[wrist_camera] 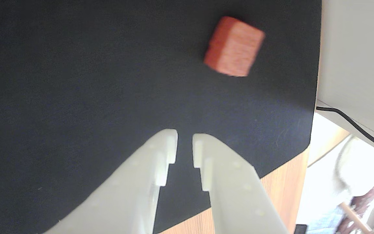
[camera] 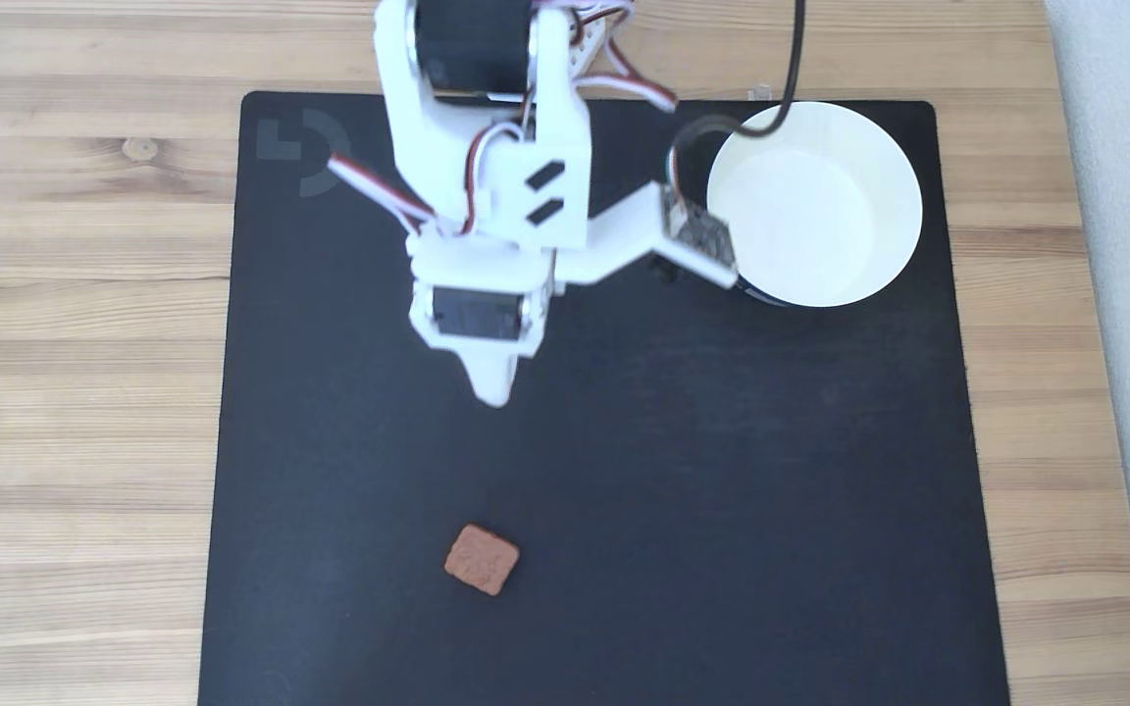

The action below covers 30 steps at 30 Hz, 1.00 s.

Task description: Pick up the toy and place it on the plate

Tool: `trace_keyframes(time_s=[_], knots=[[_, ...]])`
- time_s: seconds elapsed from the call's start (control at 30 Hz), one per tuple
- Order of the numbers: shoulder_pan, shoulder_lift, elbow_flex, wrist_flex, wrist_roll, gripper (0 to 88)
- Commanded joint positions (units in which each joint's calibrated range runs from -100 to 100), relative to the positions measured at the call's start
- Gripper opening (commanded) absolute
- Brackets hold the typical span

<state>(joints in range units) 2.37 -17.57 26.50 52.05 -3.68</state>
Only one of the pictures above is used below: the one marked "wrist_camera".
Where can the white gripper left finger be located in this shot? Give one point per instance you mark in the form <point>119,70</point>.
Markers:
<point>125,201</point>

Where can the pale cloth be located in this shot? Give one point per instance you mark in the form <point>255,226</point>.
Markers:
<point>352,169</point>

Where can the black desk mat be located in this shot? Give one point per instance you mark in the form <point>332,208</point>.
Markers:
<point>76,81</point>

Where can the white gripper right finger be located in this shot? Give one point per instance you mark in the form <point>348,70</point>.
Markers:
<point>235,201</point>

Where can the brown toy block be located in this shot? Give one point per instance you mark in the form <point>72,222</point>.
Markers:
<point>234,47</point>

